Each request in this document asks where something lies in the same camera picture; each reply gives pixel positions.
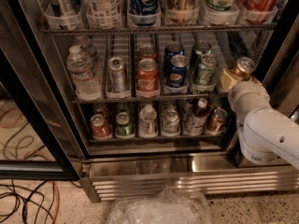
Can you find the orange can shelf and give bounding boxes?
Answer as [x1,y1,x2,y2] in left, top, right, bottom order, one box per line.
[231,57,256,80]
[206,108,228,133]

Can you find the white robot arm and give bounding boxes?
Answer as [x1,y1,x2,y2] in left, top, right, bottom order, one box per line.
[220,68,299,169]

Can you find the front green can middle shelf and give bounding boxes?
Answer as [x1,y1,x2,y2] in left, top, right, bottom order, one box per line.
[192,53,219,86]

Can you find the rear green can middle shelf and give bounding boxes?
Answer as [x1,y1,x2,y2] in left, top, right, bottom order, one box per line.
[190,40,212,65]

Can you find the orange can bottom shelf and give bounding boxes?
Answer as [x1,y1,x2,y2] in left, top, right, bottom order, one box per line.
[206,108,228,133]

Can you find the front blue Pepsi can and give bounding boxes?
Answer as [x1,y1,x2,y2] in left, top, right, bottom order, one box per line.
[166,54,188,88]

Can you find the blue pepsi can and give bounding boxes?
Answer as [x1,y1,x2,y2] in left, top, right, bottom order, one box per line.
[166,54,188,88]
[164,42,184,68]

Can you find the brown drink bottle bottom shelf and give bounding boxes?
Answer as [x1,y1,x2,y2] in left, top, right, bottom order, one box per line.
[185,98,208,135]

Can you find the rear blue Pepsi can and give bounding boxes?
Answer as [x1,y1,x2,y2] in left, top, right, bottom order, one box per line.
[164,42,184,68]

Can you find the pale green can bottom shelf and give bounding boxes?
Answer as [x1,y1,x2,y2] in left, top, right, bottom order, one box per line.
[163,109,179,133]

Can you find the Coca-Cola bottle top shelf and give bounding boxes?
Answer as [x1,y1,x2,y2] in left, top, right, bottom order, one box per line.
[245,0,277,24]

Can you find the front red Coca-Cola can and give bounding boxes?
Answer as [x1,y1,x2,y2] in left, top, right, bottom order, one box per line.
[137,59,158,91]

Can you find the red coca-cola can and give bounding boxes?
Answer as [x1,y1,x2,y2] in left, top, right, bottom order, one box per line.
[137,44,158,61]
[137,59,158,91]

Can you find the rear red Coca-Cola can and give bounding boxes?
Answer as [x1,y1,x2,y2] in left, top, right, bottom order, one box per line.
[137,44,158,61]

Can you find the water bottle bottom shelf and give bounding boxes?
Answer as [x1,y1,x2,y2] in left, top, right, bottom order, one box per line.
[139,105,157,137]

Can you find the stainless steel fridge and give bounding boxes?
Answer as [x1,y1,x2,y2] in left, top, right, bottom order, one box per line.
[0,0,299,203]

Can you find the silver can middle shelf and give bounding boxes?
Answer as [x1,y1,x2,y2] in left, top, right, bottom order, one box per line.
[107,57,127,93]

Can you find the Pepsi bottle top shelf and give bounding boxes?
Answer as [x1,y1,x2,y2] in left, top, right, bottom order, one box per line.
[129,0,158,26]

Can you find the red can bottom shelf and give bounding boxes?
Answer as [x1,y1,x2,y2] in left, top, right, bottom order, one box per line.
[91,114,110,138]

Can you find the clear bottle top shelf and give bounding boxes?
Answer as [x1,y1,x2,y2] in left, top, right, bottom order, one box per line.
[87,0,121,29]

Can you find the glass fridge door left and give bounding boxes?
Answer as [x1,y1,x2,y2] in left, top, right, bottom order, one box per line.
[0,0,84,180]

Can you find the front clear water bottle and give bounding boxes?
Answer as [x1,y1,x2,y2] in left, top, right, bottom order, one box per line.
[66,46,101,101]

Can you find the clear water bottle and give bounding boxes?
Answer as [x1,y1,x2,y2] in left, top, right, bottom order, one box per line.
[74,35,99,65]
[66,46,101,101]

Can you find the clear crumpled plastic bag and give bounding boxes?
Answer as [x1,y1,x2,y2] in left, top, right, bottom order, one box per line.
[107,187,212,224]

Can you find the rear clear water bottle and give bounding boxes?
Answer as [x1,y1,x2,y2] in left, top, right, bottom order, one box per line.
[74,35,99,65]

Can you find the orange cable on floor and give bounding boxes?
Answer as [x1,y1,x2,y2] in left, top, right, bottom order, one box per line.
[48,180,61,224]

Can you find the black cables on floor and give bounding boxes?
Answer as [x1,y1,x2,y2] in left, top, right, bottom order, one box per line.
[0,180,82,224]

